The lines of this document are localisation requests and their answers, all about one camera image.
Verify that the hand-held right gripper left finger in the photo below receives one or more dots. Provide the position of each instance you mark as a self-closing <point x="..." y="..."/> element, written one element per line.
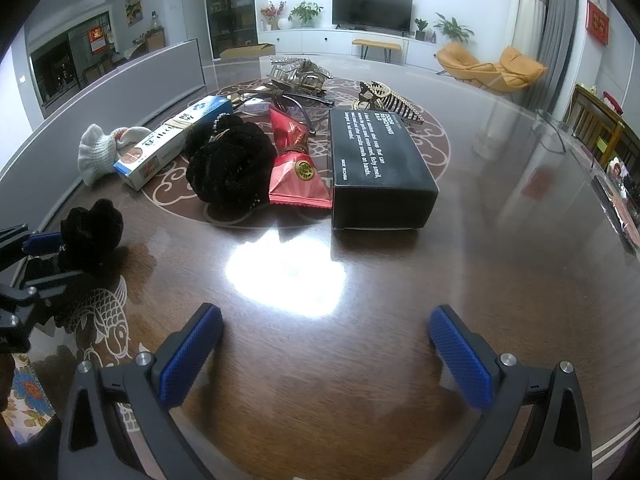
<point x="192" y="355"/>

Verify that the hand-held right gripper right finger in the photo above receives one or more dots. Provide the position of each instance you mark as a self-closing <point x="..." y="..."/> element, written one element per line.
<point x="457" y="355"/>

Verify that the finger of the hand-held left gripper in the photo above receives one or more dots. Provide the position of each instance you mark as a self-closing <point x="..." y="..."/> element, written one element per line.
<point x="42" y="243"/>
<point x="25" y="305"/>

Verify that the small black scrunchie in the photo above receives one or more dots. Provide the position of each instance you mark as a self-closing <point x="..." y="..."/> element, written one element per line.
<point x="92" y="232"/>

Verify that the dark framed glasses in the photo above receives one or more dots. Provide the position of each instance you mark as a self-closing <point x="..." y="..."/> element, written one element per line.
<point x="310" y="98"/>

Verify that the brown patterned desktop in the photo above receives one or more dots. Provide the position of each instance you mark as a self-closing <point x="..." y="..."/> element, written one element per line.
<point x="400" y="285"/>

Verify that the floral patterned cloth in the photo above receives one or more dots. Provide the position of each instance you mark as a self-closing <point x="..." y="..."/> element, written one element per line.
<point x="27" y="395"/>

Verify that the white knitted glove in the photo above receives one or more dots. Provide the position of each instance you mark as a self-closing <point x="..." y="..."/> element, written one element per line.
<point x="95" y="155"/>

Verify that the blue white toothpaste box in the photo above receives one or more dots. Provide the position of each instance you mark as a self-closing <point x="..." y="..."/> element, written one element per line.
<point x="160" y="145"/>

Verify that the dark glass door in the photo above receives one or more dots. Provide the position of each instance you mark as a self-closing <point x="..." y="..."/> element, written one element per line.
<point x="55" y="70"/>

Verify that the large black scrunchie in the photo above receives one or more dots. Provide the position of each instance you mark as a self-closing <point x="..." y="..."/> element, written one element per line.
<point x="230" y="170"/>

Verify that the red pyramid candy packet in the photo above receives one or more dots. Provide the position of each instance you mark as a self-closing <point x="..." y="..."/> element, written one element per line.
<point x="286" y="127"/>
<point x="297" y="182"/>

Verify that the black printed box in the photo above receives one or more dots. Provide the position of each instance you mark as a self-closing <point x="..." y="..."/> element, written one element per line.
<point x="380" y="160"/>

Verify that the red door poster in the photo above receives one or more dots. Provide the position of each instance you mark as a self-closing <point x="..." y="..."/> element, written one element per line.
<point x="97" y="41"/>

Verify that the colourful shelf clutter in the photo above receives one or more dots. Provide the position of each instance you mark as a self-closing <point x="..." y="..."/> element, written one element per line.
<point x="625" y="200"/>

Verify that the wooden side cabinet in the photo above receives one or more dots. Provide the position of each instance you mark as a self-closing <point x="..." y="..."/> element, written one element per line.
<point x="155" y="40"/>

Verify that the gold hair claw clip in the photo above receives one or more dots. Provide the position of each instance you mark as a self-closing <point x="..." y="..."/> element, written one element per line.
<point x="385" y="102"/>

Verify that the wooden chair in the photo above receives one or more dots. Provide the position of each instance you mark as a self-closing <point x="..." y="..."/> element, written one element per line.
<point x="592" y="120"/>

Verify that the cardboard box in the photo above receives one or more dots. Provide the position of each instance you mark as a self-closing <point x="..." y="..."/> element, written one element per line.
<point x="247" y="51"/>

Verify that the orange lounge chair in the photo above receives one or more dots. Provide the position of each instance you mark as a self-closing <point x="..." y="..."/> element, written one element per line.
<point x="480" y="67"/>

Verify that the dark glass cabinet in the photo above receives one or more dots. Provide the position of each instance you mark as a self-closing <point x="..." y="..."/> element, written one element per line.
<point x="232" y="5"/>

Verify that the silver sequin hair bow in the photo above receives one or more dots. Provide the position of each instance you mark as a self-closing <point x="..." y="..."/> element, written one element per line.
<point x="300" y="67"/>

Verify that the wooden bench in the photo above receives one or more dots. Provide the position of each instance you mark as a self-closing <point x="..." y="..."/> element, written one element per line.
<point x="375" y="44"/>

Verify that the vase of red flowers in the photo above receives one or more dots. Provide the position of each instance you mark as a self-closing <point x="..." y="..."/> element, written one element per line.
<point x="272" y="12"/>

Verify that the tall leafy potted plant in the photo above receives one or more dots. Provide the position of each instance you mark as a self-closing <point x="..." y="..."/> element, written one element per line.
<point x="455" y="27"/>

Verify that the small potted plant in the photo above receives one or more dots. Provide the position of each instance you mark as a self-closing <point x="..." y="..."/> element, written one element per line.
<point x="421" y="27"/>

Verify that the grey curtain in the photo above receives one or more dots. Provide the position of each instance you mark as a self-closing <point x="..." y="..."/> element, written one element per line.
<point x="557" y="35"/>

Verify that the white television cabinet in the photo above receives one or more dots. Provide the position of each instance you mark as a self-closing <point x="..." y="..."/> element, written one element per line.
<point x="320" y="40"/>

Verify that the leafy green potted plant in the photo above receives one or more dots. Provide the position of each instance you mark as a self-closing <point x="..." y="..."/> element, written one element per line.
<point x="306" y="12"/>

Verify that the covered standing air conditioner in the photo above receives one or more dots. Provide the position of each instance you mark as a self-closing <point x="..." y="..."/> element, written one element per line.
<point x="527" y="10"/>

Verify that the flat screen television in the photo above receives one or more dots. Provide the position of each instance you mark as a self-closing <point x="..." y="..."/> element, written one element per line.
<point x="372" y="10"/>

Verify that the framed wall painting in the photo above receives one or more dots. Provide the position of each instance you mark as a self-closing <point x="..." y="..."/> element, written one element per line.
<point x="133" y="6"/>

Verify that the red wall hanging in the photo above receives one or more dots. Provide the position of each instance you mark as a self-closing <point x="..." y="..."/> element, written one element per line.
<point x="598" y="22"/>

